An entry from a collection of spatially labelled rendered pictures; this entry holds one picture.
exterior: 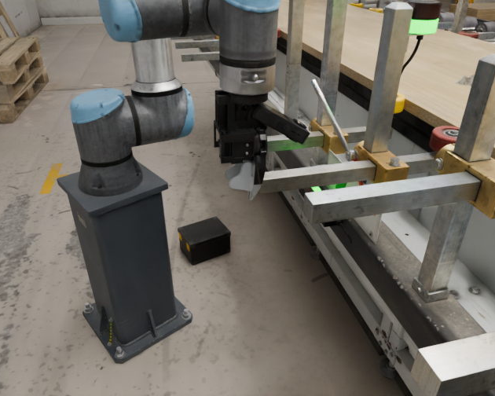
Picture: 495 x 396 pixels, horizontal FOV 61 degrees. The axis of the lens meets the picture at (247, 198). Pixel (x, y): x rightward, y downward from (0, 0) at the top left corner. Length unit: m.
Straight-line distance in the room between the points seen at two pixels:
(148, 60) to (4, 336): 1.15
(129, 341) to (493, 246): 1.18
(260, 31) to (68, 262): 1.63
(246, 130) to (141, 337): 1.07
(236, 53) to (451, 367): 0.49
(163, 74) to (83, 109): 0.24
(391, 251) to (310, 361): 0.76
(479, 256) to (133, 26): 0.81
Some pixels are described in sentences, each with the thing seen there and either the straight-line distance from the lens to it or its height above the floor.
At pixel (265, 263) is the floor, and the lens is 1.92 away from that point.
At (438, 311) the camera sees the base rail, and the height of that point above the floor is 0.70.
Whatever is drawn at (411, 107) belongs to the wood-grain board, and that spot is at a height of 0.89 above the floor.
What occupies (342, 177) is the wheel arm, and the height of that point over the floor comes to 0.84.
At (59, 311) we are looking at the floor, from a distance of 1.86.
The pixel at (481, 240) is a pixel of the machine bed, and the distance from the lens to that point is 1.02.
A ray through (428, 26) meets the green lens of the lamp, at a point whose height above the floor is 1.11.
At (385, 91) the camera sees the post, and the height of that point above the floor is 1.00.
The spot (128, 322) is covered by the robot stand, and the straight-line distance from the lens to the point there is 1.56.
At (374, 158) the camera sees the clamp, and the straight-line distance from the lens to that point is 0.87.
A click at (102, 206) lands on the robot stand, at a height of 0.60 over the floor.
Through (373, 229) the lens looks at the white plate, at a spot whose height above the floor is 0.73.
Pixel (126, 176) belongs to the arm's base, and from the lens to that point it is 1.29.
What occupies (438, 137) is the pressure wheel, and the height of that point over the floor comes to 0.90.
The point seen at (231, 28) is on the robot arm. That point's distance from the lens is 0.66.
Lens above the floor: 1.23
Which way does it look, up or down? 31 degrees down
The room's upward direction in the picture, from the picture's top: straight up
